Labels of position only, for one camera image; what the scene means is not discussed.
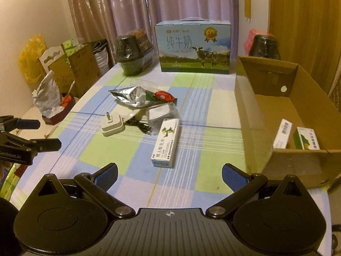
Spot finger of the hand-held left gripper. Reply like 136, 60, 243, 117
5, 133, 62, 154
0, 115, 41, 132

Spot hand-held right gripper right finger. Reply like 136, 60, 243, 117
205, 163, 308, 219

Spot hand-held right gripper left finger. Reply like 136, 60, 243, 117
35, 163, 136, 219

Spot brown cardboard box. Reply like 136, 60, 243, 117
234, 55, 341, 190

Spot black cable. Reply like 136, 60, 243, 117
125, 119, 153, 135

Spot red snack packet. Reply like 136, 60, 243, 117
155, 91, 174, 102

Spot checked cloth desktop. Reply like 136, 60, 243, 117
11, 64, 331, 219

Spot dark red tissue box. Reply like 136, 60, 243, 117
43, 93, 75, 125

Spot white crumpled plastic bag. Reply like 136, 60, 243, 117
32, 71, 65, 116

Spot white charger dock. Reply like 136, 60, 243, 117
100, 112, 125, 137

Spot white cutout carton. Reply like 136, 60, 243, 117
39, 45, 76, 96

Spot yellow plastic bag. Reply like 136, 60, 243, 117
19, 34, 49, 84

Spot long white ointment box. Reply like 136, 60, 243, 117
150, 119, 181, 169

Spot white barcode box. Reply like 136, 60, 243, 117
273, 119, 293, 149

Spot silver foil bag leaf print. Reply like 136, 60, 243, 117
109, 85, 160, 108

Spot green and white box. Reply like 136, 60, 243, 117
293, 127, 320, 150

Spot silver box in plastic wrap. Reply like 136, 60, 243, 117
147, 103, 180, 135

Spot green tissue packs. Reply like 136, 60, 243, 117
62, 39, 81, 60

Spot clear plastic bag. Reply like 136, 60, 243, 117
130, 79, 161, 92

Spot black wrapped container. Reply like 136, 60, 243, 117
249, 33, 282, 60
115, 29, 154, 76

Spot blue cow print milk carton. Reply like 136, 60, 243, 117
155, 17, 232, 75

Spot pink curtain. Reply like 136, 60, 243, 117
64, 0, 239, 68

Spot yellow wooden door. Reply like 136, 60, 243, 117
269, 0, 341, 96

